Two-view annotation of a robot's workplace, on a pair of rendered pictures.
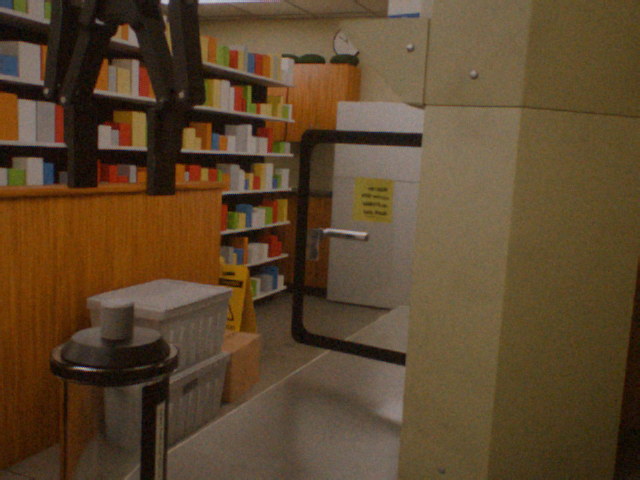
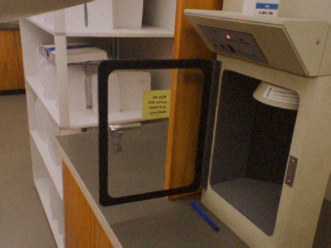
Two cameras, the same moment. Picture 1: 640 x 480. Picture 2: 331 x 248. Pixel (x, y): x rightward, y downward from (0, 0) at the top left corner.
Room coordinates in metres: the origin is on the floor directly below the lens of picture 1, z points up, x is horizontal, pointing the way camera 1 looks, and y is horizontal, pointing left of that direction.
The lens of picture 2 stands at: (0.65, 0.58, 1.54)
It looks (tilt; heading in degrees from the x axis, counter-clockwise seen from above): 20 degrees down; 307
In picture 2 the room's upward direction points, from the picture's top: 4 degrees clockwise
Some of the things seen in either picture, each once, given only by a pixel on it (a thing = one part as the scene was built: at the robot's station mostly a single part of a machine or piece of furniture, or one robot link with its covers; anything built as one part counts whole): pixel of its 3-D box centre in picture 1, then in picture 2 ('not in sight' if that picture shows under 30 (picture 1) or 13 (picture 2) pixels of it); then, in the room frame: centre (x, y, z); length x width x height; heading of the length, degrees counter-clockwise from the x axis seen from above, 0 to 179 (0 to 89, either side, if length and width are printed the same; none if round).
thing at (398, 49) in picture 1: (416, 77); (242, 39); (0.99, -0.12, 1.46); 0.32 x 0.11 x 0.10; 157
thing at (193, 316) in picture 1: (163, 326); not in sight; (3.15, 0.73, 0.49); 0.60 x 0.42 x 0.33; 157
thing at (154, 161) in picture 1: (161, 153); not in sight; (0.57, 0.14, 1.34); 0.03 x 0.01 x 0.07; 157
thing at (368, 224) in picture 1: (370, 246); (155, 134); (1.19, -0.08, 1.19); 0.30 x 0.01 x 0.40; 60
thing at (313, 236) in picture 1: (313, 244); (117, 142); (1.23, 0.02, 1.18); 0.02 x 0.02 x 0.06; 60
